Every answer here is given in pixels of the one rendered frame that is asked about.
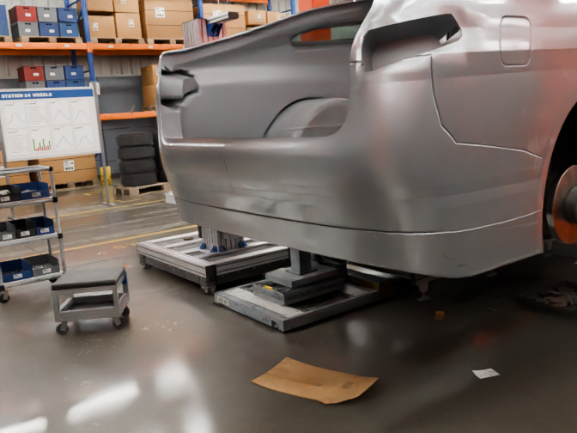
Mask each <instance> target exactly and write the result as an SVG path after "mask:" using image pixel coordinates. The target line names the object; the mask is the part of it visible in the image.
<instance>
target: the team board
mask: <svg viewBox="0 0 577 433"><path fill-rule="evenodd" d="M92 84H93V87H68V88H13V89H0V143H1V149H2V155H3V165H4V168H8V165H7V162H16V161H25V160H33V159H42V158H52V157H60V156H78V155H86V154H95V153H101V160H102V167H103V175H104V182H105V189H106V202H104V203H101V204H103V205H107V206H111V207H115V206H116V205H115V204H110V198H109V190H108V183H107V176H106V162H105V155H104V148H103V140H102V133H101V126H100V112H99V105H98V98H97V90H96V83H95V82H92Z"/></svg>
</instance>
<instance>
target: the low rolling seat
mask: <svg viewBox="0 0 577 433"><path fill-rule="evenodd" d="M121 283H122V285H123V292H118V287H119V285H121ZM107 290H112V293H104V294H94V295H84V296H74V294H77V293H87V292H96V291H107ZM51 293H52V304H53V310H54V316H55V322H60V323H59V324H58V325H57V326H56V332H57V333H58V334H59V335H65V334H66V333H67V332H68V331H69V327H68V326H67V324H68V322H70V321H73V320H91V319H100V318H111V319H113V322H112V324H113V326H114V327H115V328H117V329H120V328H122V327H123V326H124V325H125V320H124V319H123V318H122V317H119V316H120V315H123V316H128V315H129V314H130V310H129V308H128V307H127V303H128V301H129V300H130V297H129V289H128V282H127V274H126V271H125V267H124V266H115V267H106V268H95V269H85V270H75V271H67V272H65V273H64V274H63V275H62V276H61V277H60V278H59V279H58V280H57V281H56V282H55V283H53V284H52V291H51ZM58 295H68V299H67V300H66V301H65V302H64V303H63V304H62V305H61V306H60V307H59V300H58Z"/></svg>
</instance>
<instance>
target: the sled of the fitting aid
mask: <svg viewBox="0 0 577 433"><path fill-rule="evenodd" d="M252 287H253V294H254V295H256V296H260V297H263V298H265V299H267V300H270V301H273V302H276V303H279V304H281V305H283V306H286V305H289V304H291V303H295V302H299V301H303V300H306V299H308V298H312V297H315V296H320V295H323V294H325V293H329V292H332V291H334V290H340V289H342V288H343V277H339V276H334V277H328V278H326V279H322V280H319V281H316V282H312V283H309V284H304V285H301V286H298V287H294V288H289V287H287V286H284V285H281V284H277V283H274V282H271V281H269V280H264V281H261V282H257V283H254V284H252Z"/></svg>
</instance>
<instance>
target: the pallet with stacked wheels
mask: <svg viewBox="0 0 577 433"><path fill-rule="evenodd" d="M116 143H117V146H119V149H118V158H119V159H121V161H120V162H119V163H118V164H119V172H122V174H121V175H120V182H121V185H118V186H113V191H114V193H122V195H126V194H130V196H137V195H143V194H150V193H155V192H166V191H172V190H171V188H170V185H169V184H168V181H167V177H166V175H165V172H164V169H163V166H162V163H161V155H160V147H159V138H158V131H153V133H151V134H150V132H136V133H125V134H118V135H117V136H116ZM152 143H154V146H152ZM154 156H155V158H154ZM155 169H157V170H156V171H155ZM144 187H145V188H144ZM138 188H140V189H138ZM152 188H153V189H152ZM146 189H149V190H146ZM140 190H143V191H140ZM156 190H160V191H156ZM151 191H153V192H151ZM139 192H141V193H139Z"/></svg>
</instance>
